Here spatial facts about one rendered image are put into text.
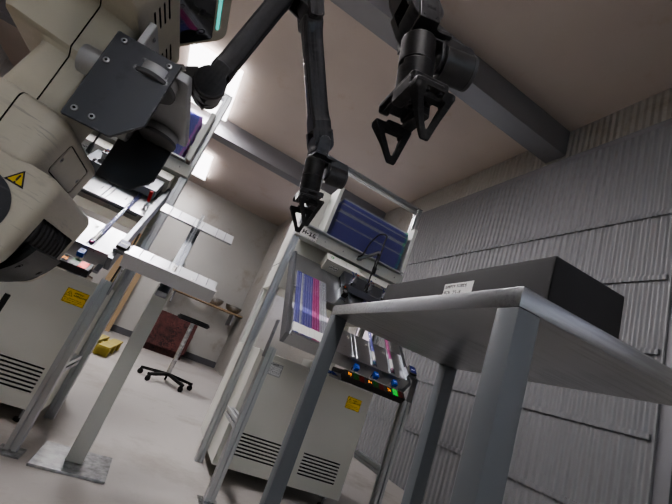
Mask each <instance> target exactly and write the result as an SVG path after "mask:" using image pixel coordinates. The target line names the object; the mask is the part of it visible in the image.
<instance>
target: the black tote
mask: <svg viewBox="0 0 672 504"><path fill-rule="evenodd" d="M522 286H524V287H526V288H528V289H530V290H531V291H533V292H535V293H537V294H538V295H540V296H542V297H544V298H546V299H547V300H549V301H551V302H553V303H555V304H556V305H558V306H560V307H562V308H564V309H565V310H567V311H569V312H571V313H572V314H574V315H576V316H578V317H580V318H581V319H583V320H585V321H587V322H589V323H590V324H592V325H594V326H596V327H598V328H599V329H601V330H603V331H605V332H607V333H608V334H610V335H612V336H614V337H615V338H617V339H619V333H620V326H621V319H622V311H623V304H624V296H622V295H620V294H619V293H617V292H615V291H614V290H612V289H610V288H609V287H607V286H605V285H604V284H602V283H601V282H599V281H597V280H596V279H594V278H592V277H591V276H589V275H587V274H586V273H584V272H582V271H581V270H579V269H578V268H576V267H574V266H573V265H571V264H569V263H568V262H566V261H564V260H563V259H561V258H559V257H558V256H553V257H548V258H542V259H536V260H530V261H524V262H518V263H513V264H507V265H501V266H495V267H489V268H484V269H478V270H472V271H466V272H460V273H455V274H449V275H443V276H437V277H431V278H426V279H420V280H414V281H408V282H402V283H396V284H391V285H387V288H386V291H385V294H384V297H383V300H382V301H385V300H395V299H404V298H414V297H424V296H434V295H444V294H454V293H463V292H473V291H483V290H493V289H503V288H513V287H522Z"/></svg>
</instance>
